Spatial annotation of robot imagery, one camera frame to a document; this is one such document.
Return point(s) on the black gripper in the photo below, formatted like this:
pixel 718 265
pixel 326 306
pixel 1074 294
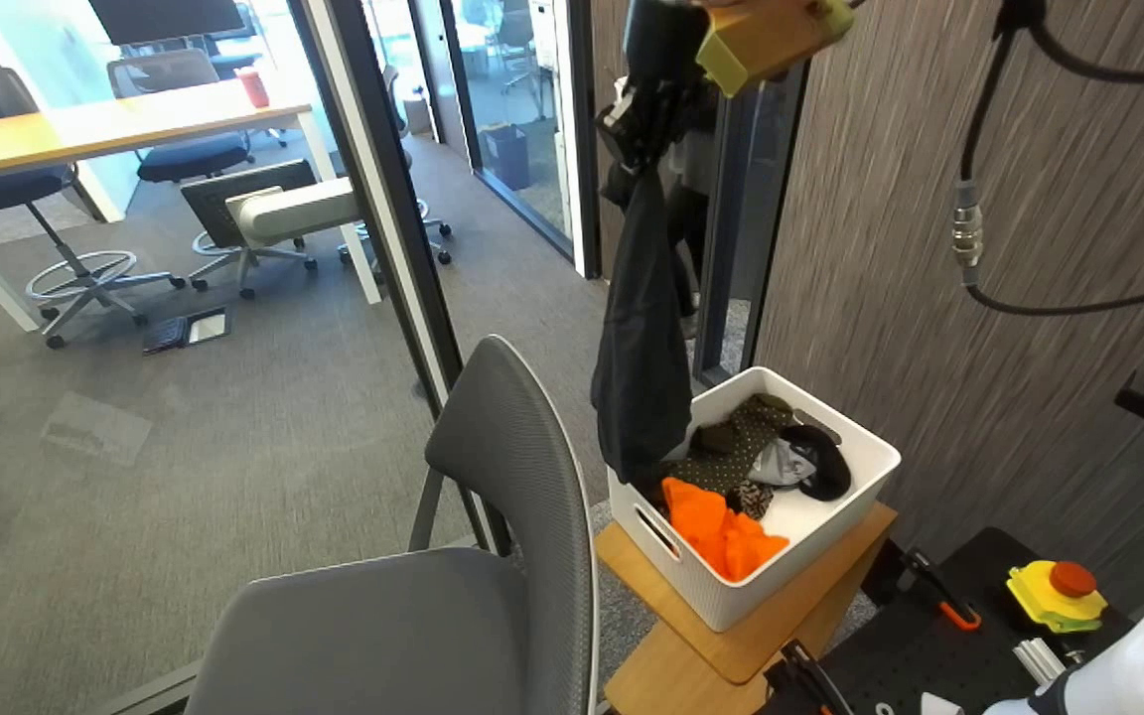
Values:
pixel 669 36

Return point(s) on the olive patterned clothing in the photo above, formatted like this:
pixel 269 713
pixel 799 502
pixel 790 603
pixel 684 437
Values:
pixel 731 444

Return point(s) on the grey and black clothing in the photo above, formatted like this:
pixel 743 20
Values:
pixel 784 461

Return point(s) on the orange clothing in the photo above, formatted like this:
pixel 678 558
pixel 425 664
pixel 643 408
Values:
pixel 718 529

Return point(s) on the light grey office chair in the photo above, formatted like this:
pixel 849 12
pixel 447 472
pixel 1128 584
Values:
pixel 248 212

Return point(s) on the grey mesh office chair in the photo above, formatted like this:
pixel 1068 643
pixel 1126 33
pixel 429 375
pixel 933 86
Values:
pixel 518 529

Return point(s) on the dark blue stool chair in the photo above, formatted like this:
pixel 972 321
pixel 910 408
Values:
pixel 195 157

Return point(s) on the white plastic storage bin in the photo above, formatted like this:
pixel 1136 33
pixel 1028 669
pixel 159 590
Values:
pixel 743 599

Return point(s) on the tan block with yellow trim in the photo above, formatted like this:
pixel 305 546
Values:
pixel 772 33

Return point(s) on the black vertical pillar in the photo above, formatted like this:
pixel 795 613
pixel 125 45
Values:
pixel 386 224

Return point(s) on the red orange cup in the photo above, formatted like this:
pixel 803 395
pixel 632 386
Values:
pixel 255 88

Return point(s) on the computer monitor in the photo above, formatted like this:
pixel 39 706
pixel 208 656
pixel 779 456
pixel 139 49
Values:
pixel 169 19

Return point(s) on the small black white floor item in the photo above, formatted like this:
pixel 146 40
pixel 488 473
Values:
pixel 191 333

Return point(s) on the light wooden stand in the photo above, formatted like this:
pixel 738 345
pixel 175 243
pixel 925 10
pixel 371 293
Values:
pixel 678 669

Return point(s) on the wood top white leg table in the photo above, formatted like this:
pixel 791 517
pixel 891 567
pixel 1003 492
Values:
pixel 69 127

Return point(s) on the yellow red emergency stop button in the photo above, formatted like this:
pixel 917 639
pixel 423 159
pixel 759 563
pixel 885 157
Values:
pixel 1054 603

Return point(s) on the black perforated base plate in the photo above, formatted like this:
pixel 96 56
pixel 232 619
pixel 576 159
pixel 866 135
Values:
pixel 917 660

